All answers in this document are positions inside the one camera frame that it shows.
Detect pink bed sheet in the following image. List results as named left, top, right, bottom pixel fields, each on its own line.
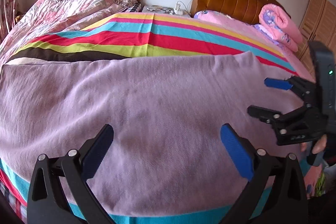
left=194, top=10, right=315, bottom=82

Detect rolled pink blanket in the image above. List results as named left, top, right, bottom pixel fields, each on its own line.
left=259, top=4, right=303, bottom=52

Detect floral curtain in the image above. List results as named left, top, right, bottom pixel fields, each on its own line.
left=1, top=0, right=18, bottom=42

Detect rainbow striped bed sheet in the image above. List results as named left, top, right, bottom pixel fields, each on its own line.
left=0, top=12, right=313, bottom=224

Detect plaid pillow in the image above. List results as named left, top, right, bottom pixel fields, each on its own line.
left=124, top=2, right=142, bottom=12

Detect lilac pants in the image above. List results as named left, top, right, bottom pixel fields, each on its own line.
left=1, top=52, right=305, bottom=217

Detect nightstand with floral cover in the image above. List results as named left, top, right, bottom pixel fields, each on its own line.
left=141, top=5, right=190, bottom=18

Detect pink floral quilt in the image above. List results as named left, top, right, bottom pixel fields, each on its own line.
left=1, top=0, right=140, bottom=64

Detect right hand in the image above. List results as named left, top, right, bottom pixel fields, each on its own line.
left=300, top=135, right=327, bottom=154

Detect beige louvered wardrobe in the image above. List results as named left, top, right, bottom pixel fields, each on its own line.
left=296, top=0, right=336, bottom=77

